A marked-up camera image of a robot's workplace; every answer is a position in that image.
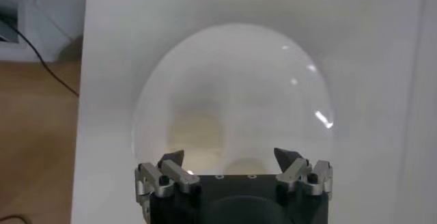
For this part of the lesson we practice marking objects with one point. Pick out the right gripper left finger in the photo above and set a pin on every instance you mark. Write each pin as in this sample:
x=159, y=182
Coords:
x=177, y=174

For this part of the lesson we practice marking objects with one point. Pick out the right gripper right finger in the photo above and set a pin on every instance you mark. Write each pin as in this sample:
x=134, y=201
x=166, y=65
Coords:
x=297, y=170

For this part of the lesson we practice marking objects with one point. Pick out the white steamed baozi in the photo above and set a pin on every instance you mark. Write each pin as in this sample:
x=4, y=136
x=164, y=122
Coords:
x=246, y=167
x=196, y=133

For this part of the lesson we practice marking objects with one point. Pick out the white round plate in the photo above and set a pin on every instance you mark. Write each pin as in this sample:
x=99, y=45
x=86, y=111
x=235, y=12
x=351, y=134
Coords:
x=246, y=75

